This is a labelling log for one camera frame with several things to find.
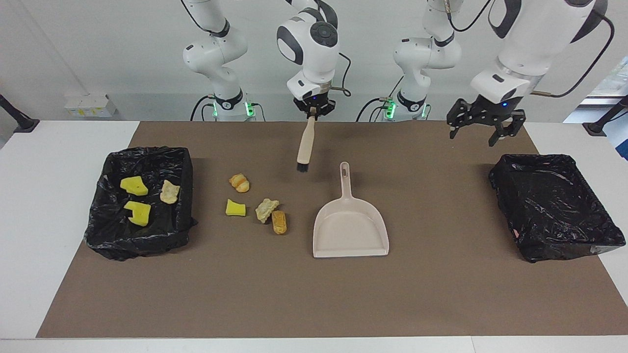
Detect beige brush with black bristles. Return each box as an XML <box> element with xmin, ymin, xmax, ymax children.
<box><xmin>296</xmin><ymin>116</ymin><xmax>317</xmax><ymax>173</ymax></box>

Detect beige plastic dustpan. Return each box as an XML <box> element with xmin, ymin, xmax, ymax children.
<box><xmin>313</xmin><ymin>162</ymin><xmax>390</xmax><ymax>259</ymax></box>

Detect white wall socket box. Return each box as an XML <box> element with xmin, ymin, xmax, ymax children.
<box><xmin>64</xmin><ymin>94</ymin><xmax>117</xmax><ymax>118</ymax></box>

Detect black-bagged bin with pink spot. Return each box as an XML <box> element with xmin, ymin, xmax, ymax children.
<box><xmin>488</xmin><ymin>153</ymin><xmax>627</xmax><ymax>263</ymax></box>

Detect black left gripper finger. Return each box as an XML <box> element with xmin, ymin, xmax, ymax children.
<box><xmin>488</xmin><ymin>110</ymin><xmax>526</xmax><ymax>147</ymax></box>
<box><xmin>447</xmin><ymin>99</ymin><xmax>471</xmax><ymax>140</ymax></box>

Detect pale beige rock-like chunk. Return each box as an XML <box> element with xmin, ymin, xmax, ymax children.
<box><xmin>255</xmin><ymin>198</ymin><xmax>280</xmax><ymax>224</ymax></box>

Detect brown table mat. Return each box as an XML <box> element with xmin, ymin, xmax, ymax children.
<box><xmin>37</xmin><ymin>121</ymin><xmax>628</xmax><ymax>339</ymax></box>

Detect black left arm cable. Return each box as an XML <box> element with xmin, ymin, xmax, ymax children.
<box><xmin>444</xmin><ymin>0</ymin><xmax>615</xmax><ymax>99</ymax></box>

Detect notched yellow sponge chunk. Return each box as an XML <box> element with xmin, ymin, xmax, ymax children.
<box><xmin>124</xmin><ymin>201</ymin><xmax>152</xmax><ymax>227</ymax></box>

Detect black stand foot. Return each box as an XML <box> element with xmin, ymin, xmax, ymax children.
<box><xmin>583</xmin><ymin>96</ymin><xmax>628</xmax><ymax>136</ymax></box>
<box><xmin>0</xmin><ymin>93</ymin><xmax>40</xmax><ymax>134</ymax></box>

